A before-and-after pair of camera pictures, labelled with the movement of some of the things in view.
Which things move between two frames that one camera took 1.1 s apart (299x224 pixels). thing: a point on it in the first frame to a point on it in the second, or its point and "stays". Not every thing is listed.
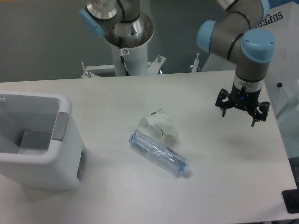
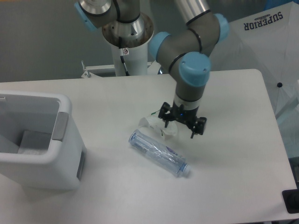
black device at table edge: (291, 199) stays
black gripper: (244, 99) to (168, 114)
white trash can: (41, 147) stays
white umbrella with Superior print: (281, 80) stays
